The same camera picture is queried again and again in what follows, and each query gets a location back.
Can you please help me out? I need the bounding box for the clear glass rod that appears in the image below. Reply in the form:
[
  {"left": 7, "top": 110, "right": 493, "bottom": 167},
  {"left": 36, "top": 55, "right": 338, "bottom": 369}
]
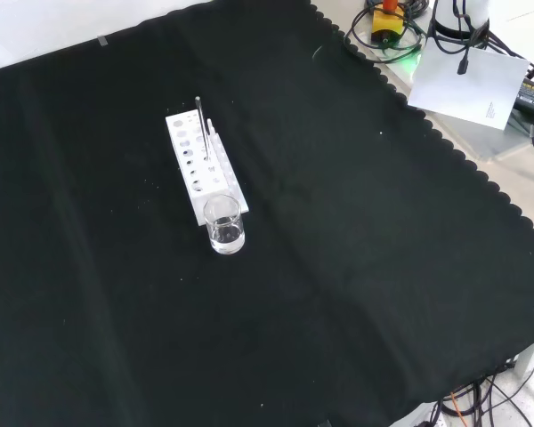
[{"left": 194, "top": 96, "right": 211, "bottom": 162}]

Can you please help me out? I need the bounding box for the white test tube rack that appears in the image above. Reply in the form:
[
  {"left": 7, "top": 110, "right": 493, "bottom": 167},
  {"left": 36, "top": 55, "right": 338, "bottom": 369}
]
[{"left": 165, "top": 109, "right": 250, "bottom": 228}]

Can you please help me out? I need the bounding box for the black bench cloth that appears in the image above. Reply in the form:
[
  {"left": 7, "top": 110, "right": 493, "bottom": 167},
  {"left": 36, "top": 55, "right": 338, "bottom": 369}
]
[{"left": 0, "top": 0, "right": 534, "bottom": 427}]

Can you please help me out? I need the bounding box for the clear glass beaker with water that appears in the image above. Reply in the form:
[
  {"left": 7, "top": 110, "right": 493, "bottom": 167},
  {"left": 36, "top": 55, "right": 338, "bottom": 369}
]
[{"left": 203, "top": 194, "right": 247, "bottom": 256}]

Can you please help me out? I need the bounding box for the yellow stop button box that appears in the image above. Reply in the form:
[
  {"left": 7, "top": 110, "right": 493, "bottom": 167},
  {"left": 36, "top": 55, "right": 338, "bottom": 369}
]
[{"left": 371, "top": 0, "right": 406, "bottom": 44}]

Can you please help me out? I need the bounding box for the white paper sheet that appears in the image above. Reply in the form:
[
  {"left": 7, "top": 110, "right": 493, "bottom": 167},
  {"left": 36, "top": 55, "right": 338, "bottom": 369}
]
[{"left": 407, "top": 45, "right": 531, "bottom": 131}]

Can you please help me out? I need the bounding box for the black cable loop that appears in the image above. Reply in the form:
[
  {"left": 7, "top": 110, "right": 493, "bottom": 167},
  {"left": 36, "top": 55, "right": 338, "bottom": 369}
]
[{"left": 343, "top": 0, "right": 429, "bottom": 64}]

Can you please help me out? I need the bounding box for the orange cable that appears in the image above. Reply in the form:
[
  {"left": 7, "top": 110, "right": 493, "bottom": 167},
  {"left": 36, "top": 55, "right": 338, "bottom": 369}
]
[{"left": 449, "top": 391, "right": 471, "bottom": 427}]

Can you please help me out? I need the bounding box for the black cable bundle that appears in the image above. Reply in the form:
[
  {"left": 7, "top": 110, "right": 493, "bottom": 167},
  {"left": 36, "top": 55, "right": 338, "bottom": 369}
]
[{"left": 429, "top": 355, "right": 534, "bottom": 427}]

